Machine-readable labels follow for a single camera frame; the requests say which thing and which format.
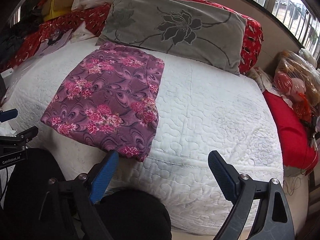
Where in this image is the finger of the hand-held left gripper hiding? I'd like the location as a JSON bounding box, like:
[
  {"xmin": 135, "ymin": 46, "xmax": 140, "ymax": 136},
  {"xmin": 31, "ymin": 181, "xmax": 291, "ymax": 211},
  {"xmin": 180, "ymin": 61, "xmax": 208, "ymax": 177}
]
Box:
[
  {"xmin": 0, "ymin": 109, "xmax": 18, "ymax": 123},
  {"xmin": 0, "ymin": 126, "xmax": 39, "ymax": 147}
]

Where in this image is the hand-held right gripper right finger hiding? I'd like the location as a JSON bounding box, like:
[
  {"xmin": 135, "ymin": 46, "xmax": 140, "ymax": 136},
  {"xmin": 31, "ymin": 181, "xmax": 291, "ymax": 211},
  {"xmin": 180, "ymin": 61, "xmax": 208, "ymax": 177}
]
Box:
[{"xmin": 208, "ymin": 151, "xmax": 297, "ymax": 240}]

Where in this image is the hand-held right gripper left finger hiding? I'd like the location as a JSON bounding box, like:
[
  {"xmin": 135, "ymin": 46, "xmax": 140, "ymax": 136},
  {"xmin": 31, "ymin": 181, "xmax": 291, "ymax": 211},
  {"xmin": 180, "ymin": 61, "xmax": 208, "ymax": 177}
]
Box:
[{"xmin": 37, "ymin": 150, "xmax": 119, "ymax": 240}]

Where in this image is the purple floral garment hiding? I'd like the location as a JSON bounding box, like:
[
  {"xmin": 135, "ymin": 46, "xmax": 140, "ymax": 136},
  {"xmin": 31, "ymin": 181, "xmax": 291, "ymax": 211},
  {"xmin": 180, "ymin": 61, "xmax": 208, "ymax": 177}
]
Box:
[{"xmin": 40, "ymin": 42, "xmax": 165, "ymax": 162}]

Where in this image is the pile of dark clothes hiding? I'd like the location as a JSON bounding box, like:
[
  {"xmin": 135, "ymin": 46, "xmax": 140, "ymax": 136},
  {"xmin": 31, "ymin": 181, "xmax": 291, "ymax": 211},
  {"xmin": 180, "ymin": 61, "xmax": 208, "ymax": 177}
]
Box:
[{"xmin": 0, "ymin": 0, "xmax": 84, "ymax": 47}]

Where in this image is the white crumpled tissue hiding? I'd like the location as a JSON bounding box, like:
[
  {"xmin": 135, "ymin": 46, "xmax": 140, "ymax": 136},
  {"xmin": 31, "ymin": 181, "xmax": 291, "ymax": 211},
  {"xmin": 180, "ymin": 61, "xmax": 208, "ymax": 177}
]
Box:
[{"xmin": 0, "ymin": 124, "xmax": 17, "ymax": 137}]

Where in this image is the person's left leg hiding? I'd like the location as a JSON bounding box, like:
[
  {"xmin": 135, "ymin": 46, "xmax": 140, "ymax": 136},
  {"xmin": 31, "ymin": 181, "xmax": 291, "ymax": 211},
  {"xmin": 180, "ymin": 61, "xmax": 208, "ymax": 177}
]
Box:
[{"xmin": 3, "ymin": 147, "xmax": 74, "ymax": 240}]

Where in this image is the person's leg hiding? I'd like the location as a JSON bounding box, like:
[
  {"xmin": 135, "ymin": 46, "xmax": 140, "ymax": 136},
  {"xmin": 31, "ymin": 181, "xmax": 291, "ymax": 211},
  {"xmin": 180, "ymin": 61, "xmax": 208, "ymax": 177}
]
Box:
[
  {"xmin": 3, "ymin": 147, "xmax": 74, "ymax": 240},
  {"xmin": 82, "ymin": 189, "xmax": 172, "ymax": 240}
]

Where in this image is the small white box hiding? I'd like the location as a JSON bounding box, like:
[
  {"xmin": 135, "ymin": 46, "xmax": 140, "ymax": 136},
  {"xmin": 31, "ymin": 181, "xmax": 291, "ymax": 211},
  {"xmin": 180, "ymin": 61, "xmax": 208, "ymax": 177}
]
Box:
[{"xmin": 0, "ymin": 69, "xmax": 14, "ymax": 81}]

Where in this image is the person's right leg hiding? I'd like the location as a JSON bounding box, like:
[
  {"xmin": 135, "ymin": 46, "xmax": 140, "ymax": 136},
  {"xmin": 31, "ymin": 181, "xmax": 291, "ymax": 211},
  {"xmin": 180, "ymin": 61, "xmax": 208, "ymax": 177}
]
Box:
[{"xmin": 82, "ymin": 189, "xmax": 172, "ymax": 240}]

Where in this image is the white quilted bedspread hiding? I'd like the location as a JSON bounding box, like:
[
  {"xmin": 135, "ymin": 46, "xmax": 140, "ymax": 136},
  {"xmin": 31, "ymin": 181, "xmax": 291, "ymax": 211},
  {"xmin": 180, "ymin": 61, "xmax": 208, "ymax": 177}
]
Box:
[{"xmin": 0, "ymin": 36, "xmax": 284, "ymax": 235}]

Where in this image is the red cushion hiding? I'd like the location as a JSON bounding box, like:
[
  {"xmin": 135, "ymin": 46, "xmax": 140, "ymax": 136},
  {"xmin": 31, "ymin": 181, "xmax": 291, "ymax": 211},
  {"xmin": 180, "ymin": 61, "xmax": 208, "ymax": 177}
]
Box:
[{"xmin": 262, "ymin": 90, "xmax": 319, "ymax": 175}]

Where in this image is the printed white paper bag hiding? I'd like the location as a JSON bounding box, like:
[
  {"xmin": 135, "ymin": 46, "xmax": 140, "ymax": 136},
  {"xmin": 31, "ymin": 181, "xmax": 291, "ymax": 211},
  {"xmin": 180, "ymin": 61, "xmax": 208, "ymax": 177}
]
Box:
[{"xmin": 37, "ymin": 29, "xmax": 73, "ymax": 55}]

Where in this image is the beige patterned cloth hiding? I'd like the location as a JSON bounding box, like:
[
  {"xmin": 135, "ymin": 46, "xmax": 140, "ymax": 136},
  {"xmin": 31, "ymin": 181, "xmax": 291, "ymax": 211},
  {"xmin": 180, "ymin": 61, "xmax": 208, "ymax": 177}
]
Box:
[{"xmin": 246, "ymin": 67, "xmax": 273, "ymax": 91}]

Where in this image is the clear plastic bag of toys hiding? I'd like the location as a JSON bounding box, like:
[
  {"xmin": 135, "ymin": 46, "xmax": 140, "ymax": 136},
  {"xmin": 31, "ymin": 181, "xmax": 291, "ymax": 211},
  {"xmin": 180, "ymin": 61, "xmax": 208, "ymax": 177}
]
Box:
[{"xmin": 274, "ymin": 50, "xmax": 320, "ymax": 120}]

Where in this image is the yellow cardboard box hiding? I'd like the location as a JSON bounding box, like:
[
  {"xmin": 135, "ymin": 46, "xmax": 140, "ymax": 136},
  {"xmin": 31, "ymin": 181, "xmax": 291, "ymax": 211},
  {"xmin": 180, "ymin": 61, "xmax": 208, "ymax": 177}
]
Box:
[{"xmin": 41, "ymin": 0, "xmax": 77, "ymax": 22}]

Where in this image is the white plastic bag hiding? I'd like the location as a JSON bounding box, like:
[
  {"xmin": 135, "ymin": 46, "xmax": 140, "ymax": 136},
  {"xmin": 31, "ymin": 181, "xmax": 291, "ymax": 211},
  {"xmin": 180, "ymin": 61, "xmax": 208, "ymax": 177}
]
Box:
[{"xmin": 72, "ymin": 0, "xmax": 107, "ymax": 11}]

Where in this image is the grey flower print pillow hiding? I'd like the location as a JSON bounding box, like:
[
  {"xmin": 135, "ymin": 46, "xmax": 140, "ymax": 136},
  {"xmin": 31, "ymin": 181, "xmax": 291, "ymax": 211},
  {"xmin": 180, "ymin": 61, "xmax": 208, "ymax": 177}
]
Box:
[{"xmin": 96, "ymin": 0, "xmax": 247, "ymax": 76}]

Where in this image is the barred window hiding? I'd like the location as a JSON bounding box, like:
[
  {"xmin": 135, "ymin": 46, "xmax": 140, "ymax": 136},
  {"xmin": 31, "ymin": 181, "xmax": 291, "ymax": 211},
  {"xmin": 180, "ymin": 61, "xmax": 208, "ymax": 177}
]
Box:
[{"xmin": 212, "ymin": 0, "xmax": 320, "ymax": 63}]

